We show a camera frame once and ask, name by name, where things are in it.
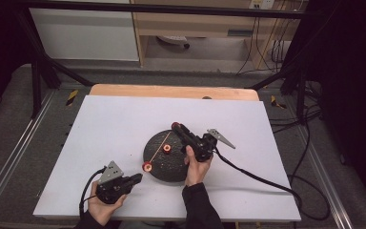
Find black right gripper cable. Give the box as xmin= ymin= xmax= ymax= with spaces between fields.
xmin=213 ymin=148 xmax=332 ymax=221

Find white cabinet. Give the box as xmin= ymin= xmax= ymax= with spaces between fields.
xmin=29 ymin=0 xmax=140 ymax=62

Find wooden table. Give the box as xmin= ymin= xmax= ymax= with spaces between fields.
xmin=89 ymin=83 xmax=260 ymax=102

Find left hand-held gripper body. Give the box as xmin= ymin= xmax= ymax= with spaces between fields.
xmin=95 ymin=160 xmax=132 ymax=205

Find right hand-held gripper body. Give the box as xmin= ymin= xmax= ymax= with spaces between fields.
xmin=189 ymin=128 xmax=236 ymax=163

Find white wall socket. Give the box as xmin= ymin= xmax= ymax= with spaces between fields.
xmin=249 ymin=0 xmax=276 ymax=10

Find black metal frame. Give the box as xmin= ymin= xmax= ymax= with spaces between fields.
xmin=13 ymin=0 xmax=314 ymax=126

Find white table board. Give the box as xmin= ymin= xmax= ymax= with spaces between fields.
xmin=32 ymin=94 xmax=302 ymax=223

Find white chair base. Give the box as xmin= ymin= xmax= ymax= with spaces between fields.
xmin=156 ymin=34 xmax=192 ymax=50

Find yellow black tape strip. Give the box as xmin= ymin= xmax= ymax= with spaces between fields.
xmin=270 ymin=94 xmax=288 ymax=110
xmin=65 ymin=89 xmax=80 ymax=107

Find person's right hand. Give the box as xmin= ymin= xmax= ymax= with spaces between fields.
xmin=183 ymin=145 xmax=214 ymax=187

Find wooden desk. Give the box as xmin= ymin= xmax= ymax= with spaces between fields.
xmin=130 ymin=0 xmax=301 ymax=70

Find black floor cables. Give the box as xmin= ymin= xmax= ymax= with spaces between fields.
xmin=268 ymin=80 xmax=323 ymax=179

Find black round textured plate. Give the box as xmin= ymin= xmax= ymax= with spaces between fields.
xmin=142 ymin=129 xmax=193 ymax=183

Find thin wooden skewer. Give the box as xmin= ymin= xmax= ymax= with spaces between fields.
xmin=150 ymin=132 xmax=173 ymax=164

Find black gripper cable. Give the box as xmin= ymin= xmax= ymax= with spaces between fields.
xmin=213 ymin=148 xmax=332 ymax=221
xmin=78 ymin=166 xmax=108 ymax=219

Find aluminium floor rail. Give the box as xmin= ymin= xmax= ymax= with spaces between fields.
xmin=0 ymin=90 xmax=57 ymax=218
xmin=303 ymin=136 xmax=355 ymax=229

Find person's left hand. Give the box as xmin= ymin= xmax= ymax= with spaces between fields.
xmin=87 ymin=180 xmax=129 ymax=226

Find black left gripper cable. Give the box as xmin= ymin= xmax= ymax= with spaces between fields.
xmin=78 ymin=166 xmax=108 ymax=219

